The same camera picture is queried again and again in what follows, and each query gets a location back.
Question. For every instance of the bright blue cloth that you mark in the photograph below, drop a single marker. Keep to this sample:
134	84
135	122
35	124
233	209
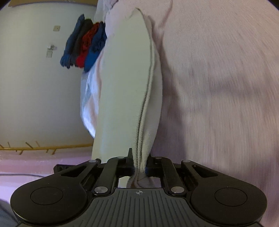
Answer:
94	50

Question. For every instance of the black cloth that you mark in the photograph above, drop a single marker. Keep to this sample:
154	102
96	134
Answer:
81	39

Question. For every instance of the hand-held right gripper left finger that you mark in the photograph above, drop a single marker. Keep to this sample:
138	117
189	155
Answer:
128	162

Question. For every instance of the white garment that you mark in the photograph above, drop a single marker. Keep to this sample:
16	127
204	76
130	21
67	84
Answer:
122	87

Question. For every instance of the small wall plate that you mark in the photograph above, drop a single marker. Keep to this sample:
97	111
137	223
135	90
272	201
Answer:
57	28

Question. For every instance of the dark blue cloth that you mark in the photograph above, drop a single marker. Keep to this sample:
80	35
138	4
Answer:
70	48

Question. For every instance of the red cloth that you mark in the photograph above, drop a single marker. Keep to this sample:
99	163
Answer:
86	48

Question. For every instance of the white wall hook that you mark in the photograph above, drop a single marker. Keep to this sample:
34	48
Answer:
50	51

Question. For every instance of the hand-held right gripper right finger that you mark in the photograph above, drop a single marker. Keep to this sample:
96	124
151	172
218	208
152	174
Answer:
155	168

